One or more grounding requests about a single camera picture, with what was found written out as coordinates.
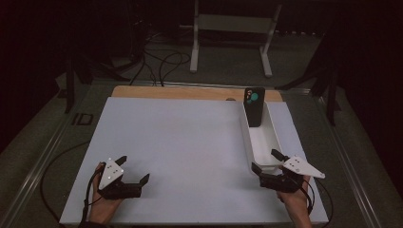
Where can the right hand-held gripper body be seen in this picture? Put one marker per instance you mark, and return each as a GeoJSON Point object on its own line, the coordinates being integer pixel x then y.
{"type": "Point", "coordinates": [297, 167]}

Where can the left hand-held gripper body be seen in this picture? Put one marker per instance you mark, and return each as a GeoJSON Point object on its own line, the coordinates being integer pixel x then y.
{"type": "Point", "coordinates": [111, 174]}

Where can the white plastic bin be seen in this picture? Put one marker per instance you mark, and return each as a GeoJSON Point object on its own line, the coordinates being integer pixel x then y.
{"type": "Point", "coordinates": [263, 145]}

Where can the black phone case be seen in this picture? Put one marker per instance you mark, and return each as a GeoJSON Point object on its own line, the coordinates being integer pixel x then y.
{"type": "Point", "coordinates": [255, 114]}

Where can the person's left hand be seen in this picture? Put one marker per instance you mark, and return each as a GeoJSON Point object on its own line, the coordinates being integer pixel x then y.
{"type": "Point", "coordinates": [101, 209]}

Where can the person's right hand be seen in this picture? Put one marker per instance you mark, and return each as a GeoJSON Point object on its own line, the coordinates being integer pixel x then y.
{"type": "Point", "coordinates": [297, 205]}

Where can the white table mat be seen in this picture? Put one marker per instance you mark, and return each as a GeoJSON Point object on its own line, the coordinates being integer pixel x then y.
{"type": "Point", "coordinates": [190, 142]}

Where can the black tripod stand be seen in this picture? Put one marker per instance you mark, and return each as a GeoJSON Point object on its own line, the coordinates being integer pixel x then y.
{"type": "Point", "coordinates": [69, 88]}
{"type": "Point", "coordinates": [331, 95]}

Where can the grey metal stand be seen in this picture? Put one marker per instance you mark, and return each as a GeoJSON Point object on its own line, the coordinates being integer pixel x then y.
{"type": "Point", "coordinates": [234, 23]}

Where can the metal floor rail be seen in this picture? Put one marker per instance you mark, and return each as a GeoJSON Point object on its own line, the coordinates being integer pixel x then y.
{"type": "Point", "coordinates": [351, 164]}
{"type": "Point", "coordinates": [41, 158]}

